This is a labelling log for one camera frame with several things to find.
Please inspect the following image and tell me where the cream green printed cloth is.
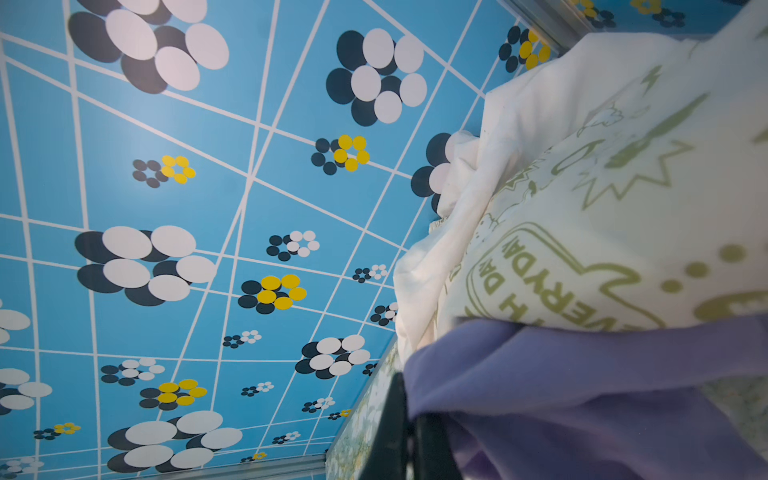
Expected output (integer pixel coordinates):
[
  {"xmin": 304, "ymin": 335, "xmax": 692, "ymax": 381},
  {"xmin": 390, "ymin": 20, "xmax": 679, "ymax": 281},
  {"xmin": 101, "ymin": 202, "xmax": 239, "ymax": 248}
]
[{"xmin": 431, "ymin": 1, "xmax": 767, "ymax": 337}]

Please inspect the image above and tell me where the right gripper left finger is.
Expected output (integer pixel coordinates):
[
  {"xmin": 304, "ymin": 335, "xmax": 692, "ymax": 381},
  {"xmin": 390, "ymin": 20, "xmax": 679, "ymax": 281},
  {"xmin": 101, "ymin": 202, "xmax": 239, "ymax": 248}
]
[{"xmin": 359, "ymin": 373, "xmax": 410, "ymax": 480}]

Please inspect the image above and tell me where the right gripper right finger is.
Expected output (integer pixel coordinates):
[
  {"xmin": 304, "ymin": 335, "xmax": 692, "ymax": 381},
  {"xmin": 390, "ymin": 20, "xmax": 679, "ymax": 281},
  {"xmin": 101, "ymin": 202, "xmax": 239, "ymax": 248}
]
[{"xmin": 413, "ymin": 414, "xmax": 462, "ymax": 480}]

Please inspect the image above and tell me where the plain white cloth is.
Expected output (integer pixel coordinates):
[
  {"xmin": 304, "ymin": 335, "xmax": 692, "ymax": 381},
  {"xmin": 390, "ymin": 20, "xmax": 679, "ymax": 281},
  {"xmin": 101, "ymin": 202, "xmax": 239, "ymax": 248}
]
[{"xmin": 394, "ymin": 33, "xmax": 682, "ymax": 360}]

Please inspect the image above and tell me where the purple cloth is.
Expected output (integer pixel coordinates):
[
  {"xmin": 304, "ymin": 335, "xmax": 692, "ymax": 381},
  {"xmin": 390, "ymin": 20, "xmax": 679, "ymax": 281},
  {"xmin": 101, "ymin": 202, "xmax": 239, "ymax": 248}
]
[{"xmin": 404, "ymin": 315, "xmax": 767, "ymax": 479}]

